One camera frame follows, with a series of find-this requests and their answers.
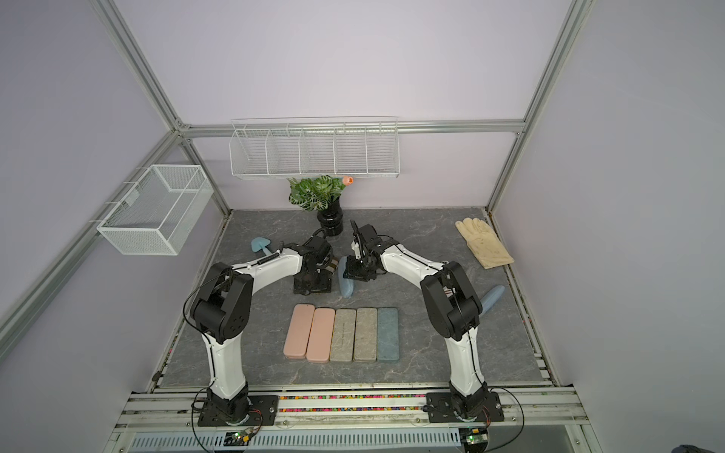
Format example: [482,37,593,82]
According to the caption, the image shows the pink case black sunglasses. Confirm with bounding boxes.
[306,308,335,364]

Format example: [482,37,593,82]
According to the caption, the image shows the grey case mint lining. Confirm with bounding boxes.
[353,308,378,362]

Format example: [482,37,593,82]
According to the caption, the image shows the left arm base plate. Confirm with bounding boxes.
[197,393,279,428]

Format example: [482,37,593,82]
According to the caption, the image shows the grey mint case red sunglasses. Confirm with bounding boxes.
[330,309,357,362]

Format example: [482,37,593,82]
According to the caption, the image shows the mint case blue glasses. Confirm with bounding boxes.
[377,308,400,362]

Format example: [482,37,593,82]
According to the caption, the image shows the green plant in black vase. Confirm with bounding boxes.
[288,175,354,236]

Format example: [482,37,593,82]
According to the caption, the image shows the white vented cable duct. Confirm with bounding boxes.
[128,428,463,452]

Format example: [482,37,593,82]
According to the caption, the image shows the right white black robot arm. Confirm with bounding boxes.
[344,223,489,419]

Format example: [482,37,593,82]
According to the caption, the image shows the teal plastic scraper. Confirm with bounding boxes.
[250,237,279,257]

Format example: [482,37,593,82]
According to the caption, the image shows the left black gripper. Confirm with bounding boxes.
[295,269,332,294]

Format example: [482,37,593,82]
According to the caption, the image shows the light blue case white sunglasses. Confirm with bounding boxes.
[337,256,354,298]

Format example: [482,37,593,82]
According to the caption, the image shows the long white wire shelf basket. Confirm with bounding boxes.
[228,116,400,179]

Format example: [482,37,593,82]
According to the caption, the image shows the pink hard glasses case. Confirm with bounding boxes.
[283,304,315,360]

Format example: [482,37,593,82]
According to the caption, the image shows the white wire mesh side basket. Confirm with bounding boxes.
[96,164,213,256]

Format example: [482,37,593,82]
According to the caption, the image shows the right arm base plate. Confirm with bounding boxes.
[424,390,504,423]

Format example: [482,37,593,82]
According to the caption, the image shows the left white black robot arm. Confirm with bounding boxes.
[189,228,338,415]

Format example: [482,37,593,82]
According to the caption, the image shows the blue case orange lining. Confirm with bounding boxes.
[481,285,506,315]

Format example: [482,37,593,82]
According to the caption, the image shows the beige work glove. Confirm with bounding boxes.
[455,218,515,269]

